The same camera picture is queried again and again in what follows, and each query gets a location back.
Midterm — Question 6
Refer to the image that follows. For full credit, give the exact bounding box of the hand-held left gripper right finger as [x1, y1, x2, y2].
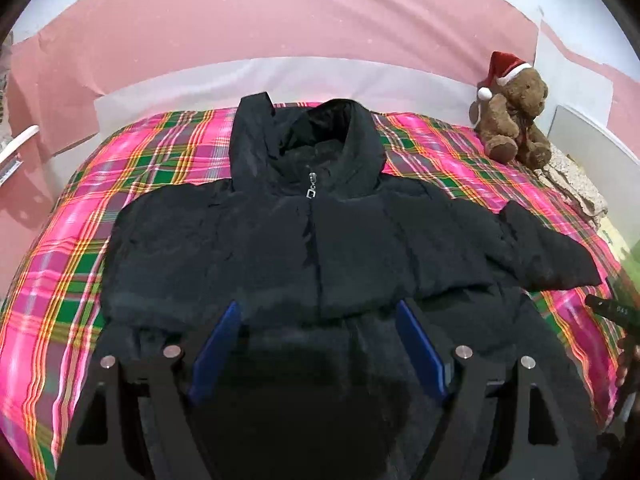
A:
[394, 299, 583, 480]

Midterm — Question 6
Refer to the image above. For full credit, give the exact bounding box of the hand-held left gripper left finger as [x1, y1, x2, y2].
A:
[55, 300, 243, 480]

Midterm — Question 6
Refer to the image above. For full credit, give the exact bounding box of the black hooded puffer jacket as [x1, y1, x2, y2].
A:
[92, 92, 608, 480]

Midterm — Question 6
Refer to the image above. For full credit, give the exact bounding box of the person's right hand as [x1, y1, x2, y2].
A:
[615, 335, 640, 392]

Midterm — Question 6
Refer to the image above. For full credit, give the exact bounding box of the green yellow printed sheet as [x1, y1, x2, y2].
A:
[597, 217, 634, 264]

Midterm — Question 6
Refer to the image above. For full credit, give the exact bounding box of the beige crochet cloth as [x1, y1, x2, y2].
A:
[537, 152, 609, 227]

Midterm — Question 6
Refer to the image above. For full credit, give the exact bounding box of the white board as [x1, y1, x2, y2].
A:
[547, 105, 640, 243]

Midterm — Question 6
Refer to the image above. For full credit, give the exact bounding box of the pink green plaid blanket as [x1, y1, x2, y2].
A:
[0, 102, 632, 480]

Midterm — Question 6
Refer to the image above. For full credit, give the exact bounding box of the brown teddy bear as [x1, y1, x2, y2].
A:
[470, 67, 553, 171]

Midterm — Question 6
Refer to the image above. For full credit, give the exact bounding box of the red white santa hat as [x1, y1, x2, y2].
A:
[476, 51, 533, 101]

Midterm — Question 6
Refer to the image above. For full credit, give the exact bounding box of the white headboard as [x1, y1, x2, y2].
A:
[94, 57, 614, 137]

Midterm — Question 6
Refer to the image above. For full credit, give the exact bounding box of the white rail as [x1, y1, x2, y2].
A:
[0, 125, 41, 186]

